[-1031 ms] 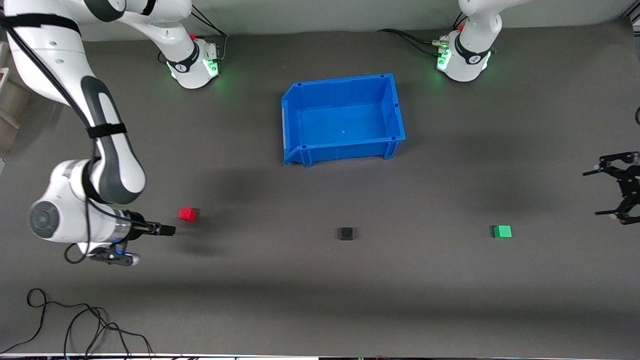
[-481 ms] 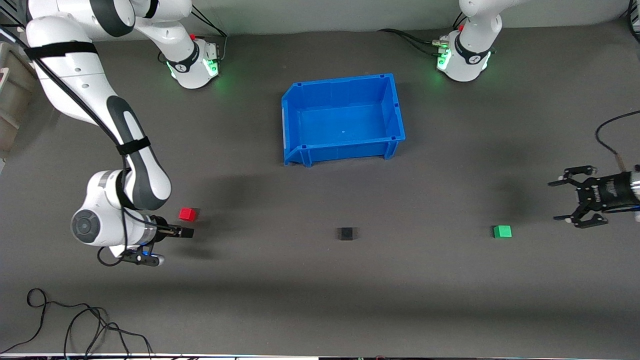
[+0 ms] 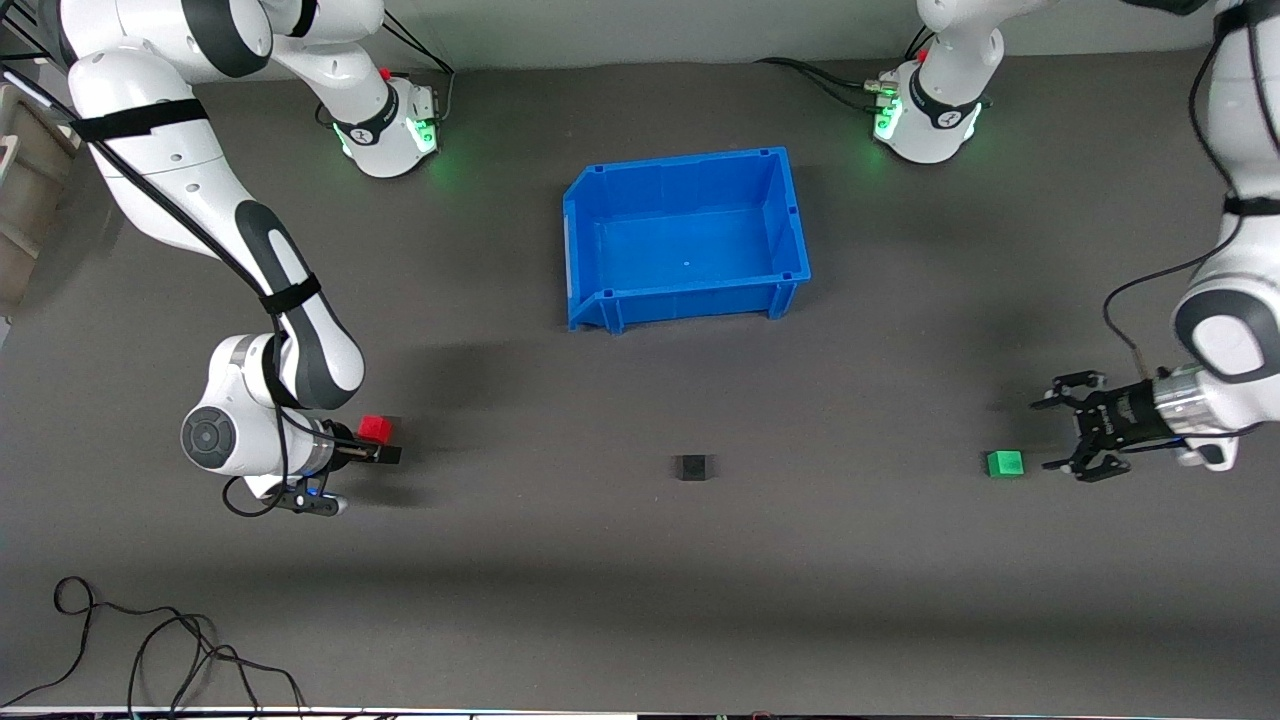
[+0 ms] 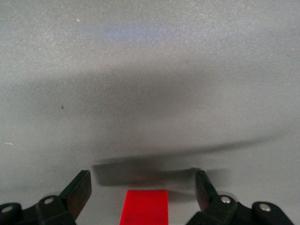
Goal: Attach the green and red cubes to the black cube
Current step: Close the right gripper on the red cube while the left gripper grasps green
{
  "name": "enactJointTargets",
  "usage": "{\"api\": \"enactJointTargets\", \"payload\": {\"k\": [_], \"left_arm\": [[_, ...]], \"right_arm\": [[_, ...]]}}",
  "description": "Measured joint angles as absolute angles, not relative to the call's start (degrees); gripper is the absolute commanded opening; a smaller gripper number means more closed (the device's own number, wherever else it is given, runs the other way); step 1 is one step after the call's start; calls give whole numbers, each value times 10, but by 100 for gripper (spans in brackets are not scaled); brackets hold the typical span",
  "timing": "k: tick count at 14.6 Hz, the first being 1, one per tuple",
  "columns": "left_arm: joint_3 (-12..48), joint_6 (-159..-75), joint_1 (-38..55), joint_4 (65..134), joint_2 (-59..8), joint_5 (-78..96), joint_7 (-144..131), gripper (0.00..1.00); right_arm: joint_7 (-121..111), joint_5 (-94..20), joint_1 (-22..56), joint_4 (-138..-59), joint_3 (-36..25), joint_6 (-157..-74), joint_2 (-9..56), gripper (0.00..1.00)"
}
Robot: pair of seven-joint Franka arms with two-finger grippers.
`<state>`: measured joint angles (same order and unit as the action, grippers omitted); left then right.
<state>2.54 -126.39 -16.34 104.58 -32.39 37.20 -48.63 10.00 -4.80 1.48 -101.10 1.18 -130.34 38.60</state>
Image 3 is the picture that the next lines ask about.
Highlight dark grey table mat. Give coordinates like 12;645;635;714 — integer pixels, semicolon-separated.
0;38;1280;715

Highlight blue plastic storage bin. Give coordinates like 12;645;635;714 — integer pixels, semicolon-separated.
562;147;812;334

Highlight beige plastic crate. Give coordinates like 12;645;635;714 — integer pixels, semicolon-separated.
0;84;83;317

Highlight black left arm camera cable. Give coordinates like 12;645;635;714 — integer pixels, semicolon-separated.
1102;0;1280;383

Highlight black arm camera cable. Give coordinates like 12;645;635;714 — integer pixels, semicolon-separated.
1102;0;1280;383
0;62;346;519

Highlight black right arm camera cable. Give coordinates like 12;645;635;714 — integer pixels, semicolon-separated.
0;62;346;519

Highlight thin black loose cable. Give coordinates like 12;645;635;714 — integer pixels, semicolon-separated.
0;577;307;720

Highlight black right arm base cable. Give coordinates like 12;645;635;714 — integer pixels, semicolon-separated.
316;12;457;129

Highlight black arm base cable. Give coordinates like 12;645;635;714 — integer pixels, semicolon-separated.
316;12;457;129
755;25;937;113

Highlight black left arm base cable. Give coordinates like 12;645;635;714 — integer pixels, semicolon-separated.
755;25;937;113

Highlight aluminium frame rail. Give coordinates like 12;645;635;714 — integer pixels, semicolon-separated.
0;18;56;63

